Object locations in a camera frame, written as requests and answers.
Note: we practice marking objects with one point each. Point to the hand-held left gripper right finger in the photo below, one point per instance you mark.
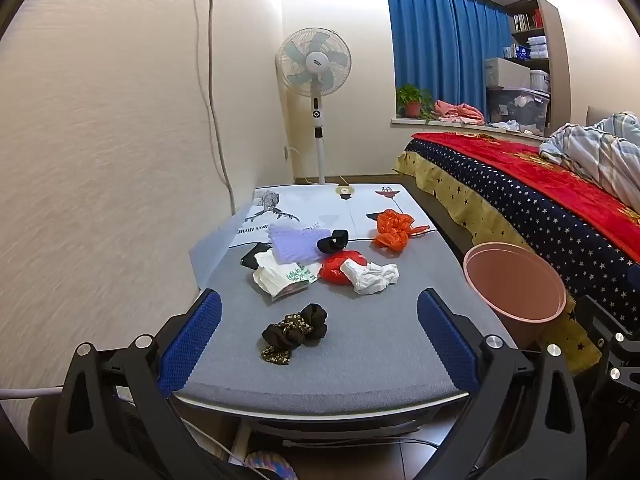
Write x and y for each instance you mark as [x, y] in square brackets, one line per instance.
[447, 345]

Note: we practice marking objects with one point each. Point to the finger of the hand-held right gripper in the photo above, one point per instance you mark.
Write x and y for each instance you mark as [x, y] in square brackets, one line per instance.
[635, 280]
[600, 320]

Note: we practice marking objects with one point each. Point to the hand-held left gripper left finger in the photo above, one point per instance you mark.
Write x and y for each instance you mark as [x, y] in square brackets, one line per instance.
[192, 340]

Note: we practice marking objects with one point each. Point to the pink plastic trash bin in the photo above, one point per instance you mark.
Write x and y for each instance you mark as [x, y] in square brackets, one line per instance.
[510, 280]

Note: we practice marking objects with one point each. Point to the black gold scrunchie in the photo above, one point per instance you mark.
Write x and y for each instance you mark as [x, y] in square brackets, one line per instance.
[290, 332]

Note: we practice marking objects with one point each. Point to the white napkin with green print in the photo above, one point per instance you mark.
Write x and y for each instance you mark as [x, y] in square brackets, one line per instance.
[280, 280]

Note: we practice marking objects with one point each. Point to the orange plastic bag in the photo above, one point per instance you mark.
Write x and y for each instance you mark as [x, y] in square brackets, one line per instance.
[395, 230]

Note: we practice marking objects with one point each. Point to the red plastic bag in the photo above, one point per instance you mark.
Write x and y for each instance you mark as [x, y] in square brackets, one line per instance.
[334, 269]

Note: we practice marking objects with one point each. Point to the bed with starry cover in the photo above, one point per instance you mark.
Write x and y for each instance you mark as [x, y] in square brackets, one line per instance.
[540, 230]

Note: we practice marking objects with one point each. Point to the blue striped duvet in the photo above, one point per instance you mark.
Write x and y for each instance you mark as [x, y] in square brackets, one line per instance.
[600, 150]

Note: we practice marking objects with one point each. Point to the colourful woven slipper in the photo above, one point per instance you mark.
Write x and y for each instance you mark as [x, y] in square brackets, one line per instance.
[267, 466]

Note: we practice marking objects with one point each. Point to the red floral blanket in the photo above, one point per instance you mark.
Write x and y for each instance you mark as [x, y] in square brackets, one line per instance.
[525, 170]

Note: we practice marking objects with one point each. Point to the grey bed headboard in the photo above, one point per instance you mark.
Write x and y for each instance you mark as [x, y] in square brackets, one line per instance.
[600, 115]

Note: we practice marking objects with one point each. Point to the white cloth on sill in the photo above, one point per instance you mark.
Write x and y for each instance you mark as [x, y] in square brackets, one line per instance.
[505, 125]

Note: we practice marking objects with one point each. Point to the clear plastic storage box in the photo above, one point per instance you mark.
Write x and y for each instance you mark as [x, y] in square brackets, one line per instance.
[515, 110]

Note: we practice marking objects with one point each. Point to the white plastic container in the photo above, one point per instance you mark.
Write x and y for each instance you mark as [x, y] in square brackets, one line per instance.
[540, 81]

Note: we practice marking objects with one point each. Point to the white window sill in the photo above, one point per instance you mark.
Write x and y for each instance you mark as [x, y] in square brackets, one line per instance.
[425, 125]

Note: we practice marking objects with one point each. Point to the pink folded clothes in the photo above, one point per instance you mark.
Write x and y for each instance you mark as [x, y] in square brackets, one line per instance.
[457, 111]

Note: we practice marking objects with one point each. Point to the potted green plant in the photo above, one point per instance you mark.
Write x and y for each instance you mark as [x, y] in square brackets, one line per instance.
[413, 107]

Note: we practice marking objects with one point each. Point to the beige cardboard box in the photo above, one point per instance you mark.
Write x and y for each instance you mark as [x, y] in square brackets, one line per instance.
[505, 72]

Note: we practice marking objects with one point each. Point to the white folded cloths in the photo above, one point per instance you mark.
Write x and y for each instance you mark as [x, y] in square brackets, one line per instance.
[537, 46]

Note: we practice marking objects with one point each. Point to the blue white box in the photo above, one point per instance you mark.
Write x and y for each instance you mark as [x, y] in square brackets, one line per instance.
[520, 51]

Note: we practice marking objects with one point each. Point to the beige bookshelf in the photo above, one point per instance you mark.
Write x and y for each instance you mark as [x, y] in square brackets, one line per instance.
[552, 35]

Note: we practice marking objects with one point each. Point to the row of books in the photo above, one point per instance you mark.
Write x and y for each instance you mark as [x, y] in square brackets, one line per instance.
[525, 21]

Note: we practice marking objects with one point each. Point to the blue curtain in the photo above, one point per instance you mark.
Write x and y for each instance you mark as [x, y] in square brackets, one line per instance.
[440, 45]

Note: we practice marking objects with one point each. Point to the white standing fan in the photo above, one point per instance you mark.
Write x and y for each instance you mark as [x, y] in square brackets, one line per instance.
[314, 62]

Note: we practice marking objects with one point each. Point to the small low wall socket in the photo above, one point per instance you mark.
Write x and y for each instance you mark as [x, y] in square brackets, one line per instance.
[289, 153]

